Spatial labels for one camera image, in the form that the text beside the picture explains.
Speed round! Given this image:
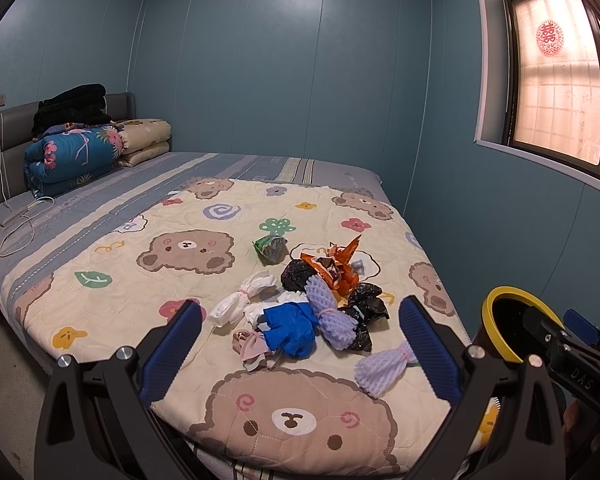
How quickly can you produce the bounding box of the purple foam net large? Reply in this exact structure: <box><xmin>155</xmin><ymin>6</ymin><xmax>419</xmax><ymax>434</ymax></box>
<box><xmin>306</xmin><ymin>274</ymin><xmax>358</xmax><ymax>351</ymax></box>

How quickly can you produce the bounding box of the grey bed headboard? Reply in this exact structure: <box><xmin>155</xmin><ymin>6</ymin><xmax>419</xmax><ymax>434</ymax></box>
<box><xmin>0</xmin><ymin>91</ymin><xmax>136</xmax><ymax>215</ymax></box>

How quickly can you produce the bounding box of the black clothes pile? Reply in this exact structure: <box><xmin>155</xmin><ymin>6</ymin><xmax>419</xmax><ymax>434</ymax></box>
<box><xmin>31</xmin><ymin>84</ymin><xmax>111</xmax><ymax>138</ymax></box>

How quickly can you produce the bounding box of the green snack bag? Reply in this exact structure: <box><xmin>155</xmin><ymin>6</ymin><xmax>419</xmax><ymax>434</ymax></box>
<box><xmin>252</xmin><ymin>234</ymin><xmax>288</xmax><ymax>266</ymax></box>

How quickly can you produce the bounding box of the window with dark frame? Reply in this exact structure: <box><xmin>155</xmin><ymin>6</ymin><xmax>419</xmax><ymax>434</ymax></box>
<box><xmin>476</xmin><ymin>0</ymin><xmax>600</xmax><ymax>181</ymax></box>

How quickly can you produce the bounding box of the blue floral folded duvet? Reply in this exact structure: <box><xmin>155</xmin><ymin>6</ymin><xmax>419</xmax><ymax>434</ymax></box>
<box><xmin>23</xmin><ymin>124</ymin><xmax>123</xmax><ymax>198</ymax></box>

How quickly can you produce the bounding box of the blue plastic bag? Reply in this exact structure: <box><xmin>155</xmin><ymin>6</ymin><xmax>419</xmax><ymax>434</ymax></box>
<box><xmin>262</xmin><ymin>301</ymin><xmax>317</xmax><ymax>359</ymax></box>

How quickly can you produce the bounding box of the black plastic bag purple print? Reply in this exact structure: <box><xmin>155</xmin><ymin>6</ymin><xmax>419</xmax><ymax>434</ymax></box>
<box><xmin>280</xmin><ymin>259</ymin><xmax>317</xmax><ymax>292</ymax></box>

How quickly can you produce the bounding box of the white charging cable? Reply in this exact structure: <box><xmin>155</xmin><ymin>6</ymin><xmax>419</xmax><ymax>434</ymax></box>
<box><xmin>0</xmin><ymin>109</ymin><xmax>56</xmax><ymax>259</ymax></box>

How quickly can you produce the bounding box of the beige folded blanket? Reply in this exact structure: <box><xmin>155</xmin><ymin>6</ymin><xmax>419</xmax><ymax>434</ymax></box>
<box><xmin>118</xmin><ymin>118</ymin><xmax>172</xmax><ymax>167</ymax></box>

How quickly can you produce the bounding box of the person right hand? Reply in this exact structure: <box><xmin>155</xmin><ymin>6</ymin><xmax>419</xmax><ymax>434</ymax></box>
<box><xmin>562</xmin><ymin>399</ymin><xmax>600</xmax><ymax>479</ymax></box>

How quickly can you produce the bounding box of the bear pattern cream quilt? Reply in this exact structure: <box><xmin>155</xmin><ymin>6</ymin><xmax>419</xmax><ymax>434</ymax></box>
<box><xmin>9</xmin><ymin>178</ymin><xmax>463</xmax><ymax>479</ymax></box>

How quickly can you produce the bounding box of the orange snack wrapper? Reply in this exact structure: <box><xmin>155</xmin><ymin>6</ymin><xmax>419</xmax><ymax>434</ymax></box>
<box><xmin>300</xmin><ymin>236</ymin><xmax>361</xmax><ymax>298</ymax></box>

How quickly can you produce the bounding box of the yellow rimmed trash bin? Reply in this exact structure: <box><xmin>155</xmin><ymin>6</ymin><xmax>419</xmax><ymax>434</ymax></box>
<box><xmin>474</xmin><ymin>286</ymin><xmax>566</xmax><ymax>363</ymax></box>

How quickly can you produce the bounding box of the white plastic bag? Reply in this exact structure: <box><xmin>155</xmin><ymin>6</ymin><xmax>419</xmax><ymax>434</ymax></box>
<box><xmin>207</xmin><ymin>270</ymin><xmax>276</xmax><ymax>327</ymax></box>

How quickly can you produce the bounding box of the red paper window decoration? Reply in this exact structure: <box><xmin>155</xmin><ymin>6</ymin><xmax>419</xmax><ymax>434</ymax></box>
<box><xmin>535</xmin><ymin>20</ymin><xmax>564</xmax><ymax>58</ymax></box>

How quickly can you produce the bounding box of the bed with striped sheet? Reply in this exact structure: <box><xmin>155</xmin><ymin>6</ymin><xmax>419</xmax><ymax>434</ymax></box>
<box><xmin>0</xmin><ymin>153</ymin><xmax>405</xmax><ymax>366</ymax></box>

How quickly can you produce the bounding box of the purple foam net small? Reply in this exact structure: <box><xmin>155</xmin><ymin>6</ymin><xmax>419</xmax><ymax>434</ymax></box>
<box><xmin>354</xmin><ymin>340</ymin><xmax>417</xmax><ymax>399</ymax></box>

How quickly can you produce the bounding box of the pink cloth scrap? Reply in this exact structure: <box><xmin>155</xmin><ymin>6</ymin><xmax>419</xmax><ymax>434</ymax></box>
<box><xmin>232</xmin><ymin>330</ymin><xmax>280</xmax><ymax>373</ymax></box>

